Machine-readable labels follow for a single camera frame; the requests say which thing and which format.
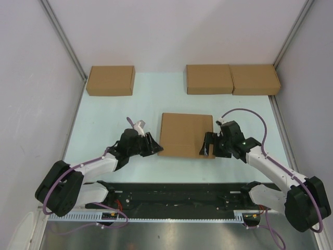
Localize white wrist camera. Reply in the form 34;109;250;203
215;117;228;128
133;120;145;136

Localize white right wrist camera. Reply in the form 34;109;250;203
215;117;228;128

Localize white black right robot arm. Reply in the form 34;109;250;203
199;121;331;232

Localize white slotted cable duct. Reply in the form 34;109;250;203
48;210;264;223

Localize aluminium corner post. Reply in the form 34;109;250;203
39;0;87;81
273;0;316;69

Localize aluminium corner post left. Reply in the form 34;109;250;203
39;0;87;81

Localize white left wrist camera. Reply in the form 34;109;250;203
133;120;145;136

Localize cardboard box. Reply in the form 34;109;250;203
186;65;234;95
230;64;281;96
86;66;135;96
158;112;215;159

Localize aluminium corner post right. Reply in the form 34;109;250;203
273;0;316;69

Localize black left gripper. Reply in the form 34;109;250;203
127;132;163;157

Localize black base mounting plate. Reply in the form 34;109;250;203
84;182;287;217

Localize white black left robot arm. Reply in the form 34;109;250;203
35;129;163;217

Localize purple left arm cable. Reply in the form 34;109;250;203
43;117;138;235

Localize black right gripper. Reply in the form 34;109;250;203
199;132;233;158

